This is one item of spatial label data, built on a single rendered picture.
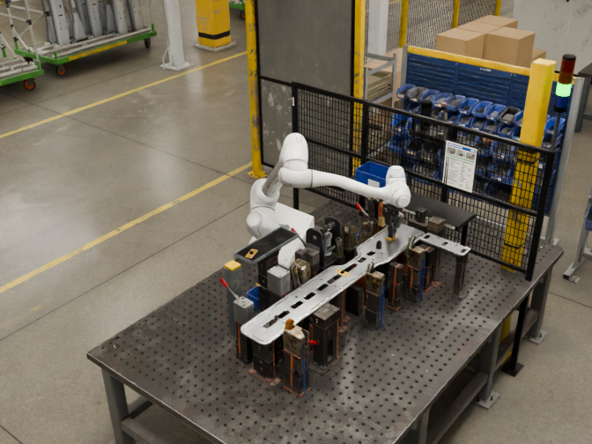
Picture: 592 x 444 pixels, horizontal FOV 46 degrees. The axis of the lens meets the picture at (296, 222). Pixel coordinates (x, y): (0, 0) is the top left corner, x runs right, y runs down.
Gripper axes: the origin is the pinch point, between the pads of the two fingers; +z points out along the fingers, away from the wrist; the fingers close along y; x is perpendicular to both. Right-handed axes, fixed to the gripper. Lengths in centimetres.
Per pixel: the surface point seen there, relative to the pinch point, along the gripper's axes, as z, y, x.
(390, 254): 5.0, 8.9, -13.8
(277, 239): -11, -33, -62
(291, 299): 5, -5, -82
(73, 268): 105, -261, -63
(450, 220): 2.0, 17.4, 36.4
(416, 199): 1.9, -13.2, 46.2
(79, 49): 75, -709, 248
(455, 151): -34, 7, 55
